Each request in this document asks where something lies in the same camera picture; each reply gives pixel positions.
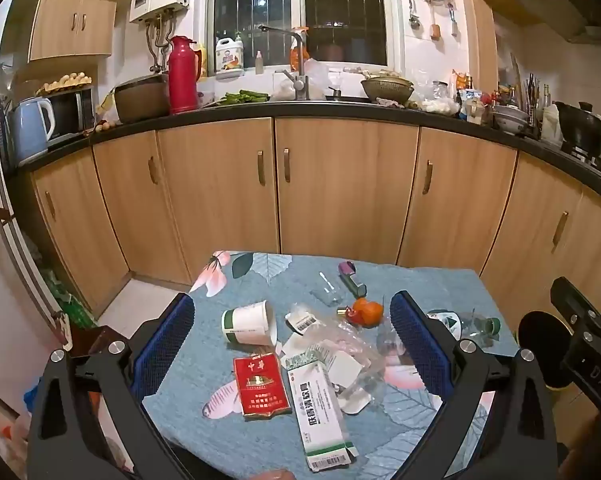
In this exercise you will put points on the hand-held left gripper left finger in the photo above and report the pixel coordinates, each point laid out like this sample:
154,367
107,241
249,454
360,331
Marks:
166,342

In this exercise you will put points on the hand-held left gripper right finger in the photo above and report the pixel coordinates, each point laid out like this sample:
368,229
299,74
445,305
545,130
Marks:
419,345

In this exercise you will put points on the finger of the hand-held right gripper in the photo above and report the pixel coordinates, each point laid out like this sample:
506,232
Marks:
572,305

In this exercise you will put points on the crushed clear plastic bottle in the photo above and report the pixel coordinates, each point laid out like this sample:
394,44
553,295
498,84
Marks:
458,325

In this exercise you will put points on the black trash bin gold rim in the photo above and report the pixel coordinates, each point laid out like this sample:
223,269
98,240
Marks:
542,350

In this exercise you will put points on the orange tangerine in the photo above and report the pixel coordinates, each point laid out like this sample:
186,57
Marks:
369,311

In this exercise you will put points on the clear plastic bag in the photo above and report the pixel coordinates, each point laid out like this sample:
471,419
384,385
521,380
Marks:
353,340

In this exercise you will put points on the white blister tray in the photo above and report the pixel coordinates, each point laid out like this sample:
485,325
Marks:
355,401
346,367

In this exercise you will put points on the white green paper cup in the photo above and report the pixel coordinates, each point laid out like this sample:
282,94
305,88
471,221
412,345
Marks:
250,322

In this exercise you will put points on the purple green lighter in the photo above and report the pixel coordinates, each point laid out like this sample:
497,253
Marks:
353,277

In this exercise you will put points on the red cigarette pack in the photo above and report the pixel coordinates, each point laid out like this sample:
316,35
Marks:
259,385

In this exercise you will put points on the small clear plastic package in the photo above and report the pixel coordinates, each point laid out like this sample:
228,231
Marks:
329,287

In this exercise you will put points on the green white medicine box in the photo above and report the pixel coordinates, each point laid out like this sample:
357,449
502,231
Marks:
320,410

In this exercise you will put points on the white barcode tag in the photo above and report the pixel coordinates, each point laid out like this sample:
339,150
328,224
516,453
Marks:
300,321

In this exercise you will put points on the white paper scrap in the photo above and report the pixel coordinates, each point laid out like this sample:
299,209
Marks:
291,346

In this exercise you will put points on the small red bottle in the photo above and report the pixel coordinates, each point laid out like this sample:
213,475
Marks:
349,314

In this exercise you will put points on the green bottle pack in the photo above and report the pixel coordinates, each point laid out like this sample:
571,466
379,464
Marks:
68,302

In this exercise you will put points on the blue plastic bag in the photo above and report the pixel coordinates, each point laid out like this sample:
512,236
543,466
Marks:
31,396

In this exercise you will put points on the black wok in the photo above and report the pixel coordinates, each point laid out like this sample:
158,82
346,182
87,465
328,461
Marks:
580,127

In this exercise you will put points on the wooden lower cabinet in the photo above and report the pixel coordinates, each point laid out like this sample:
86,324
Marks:
340,195

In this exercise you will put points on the wooden cabinet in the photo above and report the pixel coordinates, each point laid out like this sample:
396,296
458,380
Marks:
70,25
340,195

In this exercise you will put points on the white refrigerator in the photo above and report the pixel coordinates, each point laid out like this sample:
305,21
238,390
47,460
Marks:
0,220

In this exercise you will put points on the brown cooking pot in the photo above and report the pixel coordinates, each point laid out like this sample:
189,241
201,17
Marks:
141,99

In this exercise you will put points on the microwave oven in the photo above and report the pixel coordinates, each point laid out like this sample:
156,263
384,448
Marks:
70,112

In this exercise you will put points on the black countertop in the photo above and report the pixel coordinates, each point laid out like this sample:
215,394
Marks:
330,108

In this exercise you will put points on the blue electric kettle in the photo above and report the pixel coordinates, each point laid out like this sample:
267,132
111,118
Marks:
30,127

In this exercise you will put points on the woven colander basket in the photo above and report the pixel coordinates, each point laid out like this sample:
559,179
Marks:
386,89

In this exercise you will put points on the green vegetables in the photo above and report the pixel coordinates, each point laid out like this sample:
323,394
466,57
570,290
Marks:
245,96

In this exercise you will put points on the red thermos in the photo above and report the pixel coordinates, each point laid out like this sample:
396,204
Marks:
182,75

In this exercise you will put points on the tray of eggs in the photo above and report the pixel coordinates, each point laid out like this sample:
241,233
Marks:
64,81

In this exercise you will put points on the white plastic bag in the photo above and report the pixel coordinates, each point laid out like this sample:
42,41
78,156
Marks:
318,79

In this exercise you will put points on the white detergent bottle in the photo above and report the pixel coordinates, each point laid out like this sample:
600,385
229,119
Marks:
229,57

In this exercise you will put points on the small clear bottle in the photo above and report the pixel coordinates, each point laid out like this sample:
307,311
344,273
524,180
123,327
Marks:
259,62

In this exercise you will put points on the metal faucet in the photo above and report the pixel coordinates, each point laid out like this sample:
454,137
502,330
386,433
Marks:
298,67

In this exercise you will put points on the hanging wooden spatula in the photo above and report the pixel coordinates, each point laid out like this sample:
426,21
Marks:
434,27

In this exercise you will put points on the hanging metal utensil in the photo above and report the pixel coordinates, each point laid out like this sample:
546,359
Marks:
453,19

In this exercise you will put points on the orange bottle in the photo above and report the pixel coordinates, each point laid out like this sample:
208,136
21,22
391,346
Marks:
297,50

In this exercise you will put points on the wooden upper cabinet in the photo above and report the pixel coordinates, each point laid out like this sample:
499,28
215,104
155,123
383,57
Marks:
70,25

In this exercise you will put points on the hanging ladle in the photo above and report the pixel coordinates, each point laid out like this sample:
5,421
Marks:
413,12

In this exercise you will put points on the window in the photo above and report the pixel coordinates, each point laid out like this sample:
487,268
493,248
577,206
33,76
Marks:
300,5

